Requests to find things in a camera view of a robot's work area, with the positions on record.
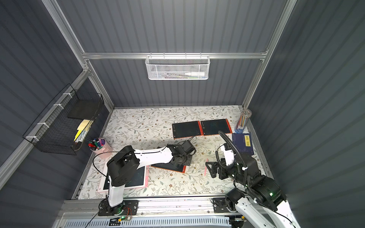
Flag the black wire wall basket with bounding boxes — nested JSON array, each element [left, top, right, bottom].
[[23, 84, 104, 155]]

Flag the white wire mesh basket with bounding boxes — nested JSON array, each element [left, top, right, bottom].
[[145, 56, 211, 80]]

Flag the white marker in basket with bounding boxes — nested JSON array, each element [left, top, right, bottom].
[[184, 71, 205, 78]]

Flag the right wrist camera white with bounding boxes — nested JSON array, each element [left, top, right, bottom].
[[221, 143, 234, 166]]

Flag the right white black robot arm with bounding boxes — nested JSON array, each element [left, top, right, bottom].
[[205, 155, 300, 228]]

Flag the pink white writing tablet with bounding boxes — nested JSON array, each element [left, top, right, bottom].
[[98, 166, 149, 193]]

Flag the yellow sticky notes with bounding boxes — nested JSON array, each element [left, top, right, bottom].
[[74, 119, 94, 143]]

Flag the red tablet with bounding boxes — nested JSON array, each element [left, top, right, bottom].
[[201, 119, 232, 136], [172, 121, 203, 139], [151, 163, 186, 173]]

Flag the pink cup with markers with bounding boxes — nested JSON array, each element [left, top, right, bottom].
[[87, 138, 113, 159]]

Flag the black tray in basket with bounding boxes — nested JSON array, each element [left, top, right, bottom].
[[67, 100, 102, 120]]

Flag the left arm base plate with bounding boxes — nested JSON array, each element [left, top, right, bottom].
[[98, 199, 139, 217]]

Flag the dark blue notebook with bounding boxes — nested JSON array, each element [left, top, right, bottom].
[[232, 133, 254, 155]]

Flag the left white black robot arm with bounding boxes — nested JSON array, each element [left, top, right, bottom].
[[106, 140, 196, 208]]

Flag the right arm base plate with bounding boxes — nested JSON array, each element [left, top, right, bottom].
[[210, 197, 237, 213]]

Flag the clear cup coloured pencils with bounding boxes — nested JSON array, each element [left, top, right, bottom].
[[235, 107, 252, 134]]

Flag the pink stylus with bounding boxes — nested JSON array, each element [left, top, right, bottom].
[[204, 158, 209, 177]]

